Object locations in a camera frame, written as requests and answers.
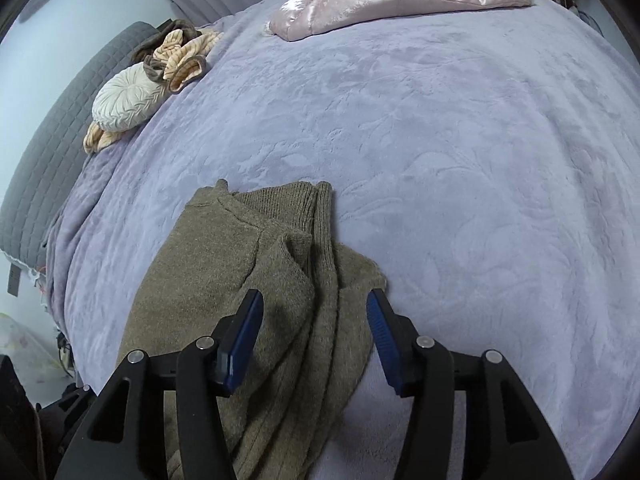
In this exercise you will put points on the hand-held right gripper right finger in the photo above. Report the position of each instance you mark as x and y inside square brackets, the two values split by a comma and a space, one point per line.
[382, 335]

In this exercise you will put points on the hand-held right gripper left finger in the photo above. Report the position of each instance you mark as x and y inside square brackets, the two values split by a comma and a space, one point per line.
[245, 340]

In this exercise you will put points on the brown knit sweater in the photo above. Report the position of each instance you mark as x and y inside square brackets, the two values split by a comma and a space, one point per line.
[225, 260]

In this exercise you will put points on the lavender plush blanket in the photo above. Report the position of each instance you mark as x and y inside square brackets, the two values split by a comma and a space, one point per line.
[450, 160]

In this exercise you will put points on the translucent plastic bag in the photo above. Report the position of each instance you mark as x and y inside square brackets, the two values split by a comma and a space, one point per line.
[25, 350]

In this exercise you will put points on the small grey strip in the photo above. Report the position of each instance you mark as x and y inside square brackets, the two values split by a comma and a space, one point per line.
[13, 281]

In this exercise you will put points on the round pleated beige cushion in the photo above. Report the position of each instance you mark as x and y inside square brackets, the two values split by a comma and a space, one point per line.
[127, 100]

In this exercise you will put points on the grey quilted headboard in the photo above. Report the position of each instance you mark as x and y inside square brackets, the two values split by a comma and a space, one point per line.
[45, 150]

